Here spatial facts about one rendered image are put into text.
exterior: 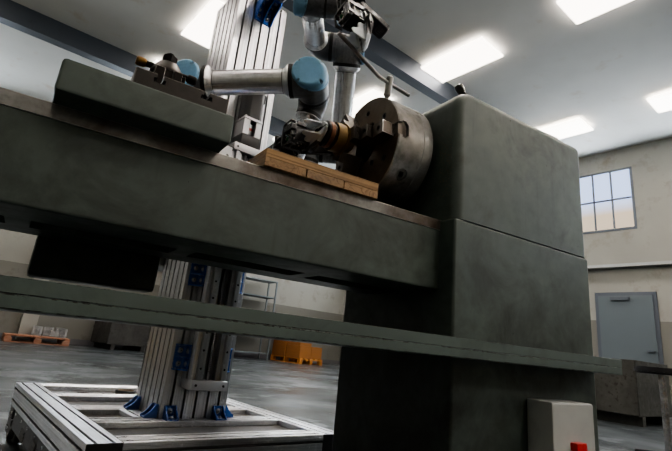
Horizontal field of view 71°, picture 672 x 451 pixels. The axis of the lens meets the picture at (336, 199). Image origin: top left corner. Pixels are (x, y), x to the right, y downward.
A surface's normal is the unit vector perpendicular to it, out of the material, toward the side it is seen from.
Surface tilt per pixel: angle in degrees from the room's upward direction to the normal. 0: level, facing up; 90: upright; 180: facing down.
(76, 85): 90
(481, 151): 90
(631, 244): 90
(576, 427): 90
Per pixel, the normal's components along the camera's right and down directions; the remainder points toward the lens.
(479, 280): 0.54, -0.20
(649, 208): -0.76, -0.27
